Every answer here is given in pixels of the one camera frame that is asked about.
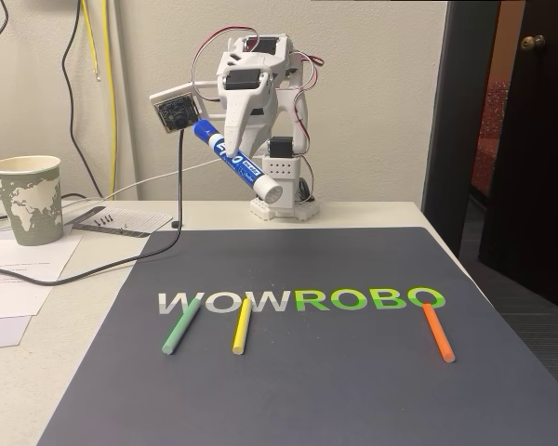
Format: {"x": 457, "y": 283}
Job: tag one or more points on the blue dry-erase marker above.
{"x": 256, "y": 179}

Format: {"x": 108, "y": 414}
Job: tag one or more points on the lined paper sheet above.
{"x": 139, "y": 219}

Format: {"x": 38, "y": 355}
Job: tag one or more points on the yellow chalk stick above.
{"x": 242, "y": 327}

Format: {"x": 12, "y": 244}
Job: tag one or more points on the green chalk stick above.
{"x": 181, "y": 327}

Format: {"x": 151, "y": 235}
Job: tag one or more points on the paper cup with world map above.
{"x": 28, "y": 204}

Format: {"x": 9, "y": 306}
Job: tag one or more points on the red patterned upholstery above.
{"x": 488, "y": 139}

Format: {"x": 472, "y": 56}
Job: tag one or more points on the white printed paper sheet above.
{"x": 32, "y": 258}

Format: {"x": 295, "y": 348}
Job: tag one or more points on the orange chalk stick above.
{"x": 438, "y": 332}

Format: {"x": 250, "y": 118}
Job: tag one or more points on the grey mat with WOWROBO print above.
{"x": 330, "y": 395}

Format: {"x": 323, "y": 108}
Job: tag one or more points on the dark brown door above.
{"x": 535, "y": 162}

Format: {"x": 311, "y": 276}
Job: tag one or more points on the white paper with red text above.
{"x": 14, "y": 297}

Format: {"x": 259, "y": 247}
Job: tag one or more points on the brass door knob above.
{"x": 533, "y": 43}

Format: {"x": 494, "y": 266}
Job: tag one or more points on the blank white paper sheet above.
{"x": 2, "y": 332}

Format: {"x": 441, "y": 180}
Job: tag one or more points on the small camera on white mount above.
{"x": 174, "y": 114}

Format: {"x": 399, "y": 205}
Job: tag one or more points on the dark grey door frame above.
{"x": 451, "y": 116}

